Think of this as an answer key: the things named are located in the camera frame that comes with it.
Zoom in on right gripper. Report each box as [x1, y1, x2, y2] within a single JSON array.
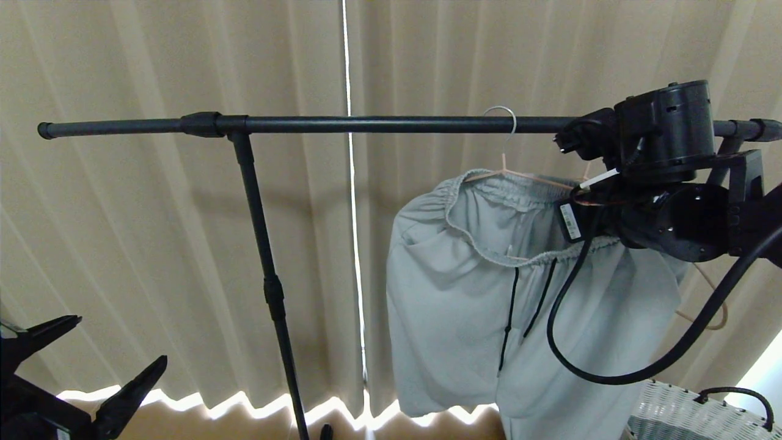
[[556, 182, 734, 263]]

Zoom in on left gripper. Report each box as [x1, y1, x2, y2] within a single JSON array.
[[0, 315, 169, 440]]

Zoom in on pink clothes hanger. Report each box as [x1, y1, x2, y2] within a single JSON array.
[[675, 263, 729, 331], [463, 106, 592, 191]]

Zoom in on pale grey shorts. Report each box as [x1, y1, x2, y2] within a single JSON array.
[[386, 168, 691, 440]]

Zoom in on white laundry basket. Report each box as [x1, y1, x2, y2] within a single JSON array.
[[626, 379, 782, 440]]

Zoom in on black clothes rack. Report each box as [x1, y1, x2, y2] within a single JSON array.
[[37, 112, 782, 440]]

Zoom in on beige curtain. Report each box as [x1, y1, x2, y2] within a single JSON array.
[[0, 0, 782, 422]]

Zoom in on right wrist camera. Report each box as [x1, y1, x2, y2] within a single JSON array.
[[553, 109, 619, 163]]

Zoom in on black cable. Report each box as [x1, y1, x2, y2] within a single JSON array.
[[547, 223, 782, 386]]

